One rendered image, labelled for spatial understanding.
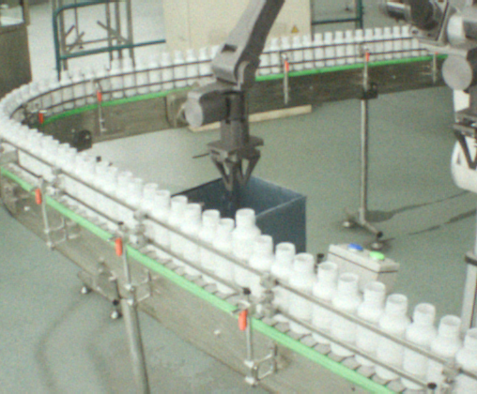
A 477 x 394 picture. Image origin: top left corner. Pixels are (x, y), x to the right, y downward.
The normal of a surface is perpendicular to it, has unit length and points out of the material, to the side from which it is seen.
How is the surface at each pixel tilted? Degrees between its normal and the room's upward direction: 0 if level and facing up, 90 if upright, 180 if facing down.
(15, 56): 90
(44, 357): 0
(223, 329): 90
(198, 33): 90
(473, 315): 90
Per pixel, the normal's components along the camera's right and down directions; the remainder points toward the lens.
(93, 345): -0.05, -0.92
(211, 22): 0.40, 0.35
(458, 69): -0.75, 0.29
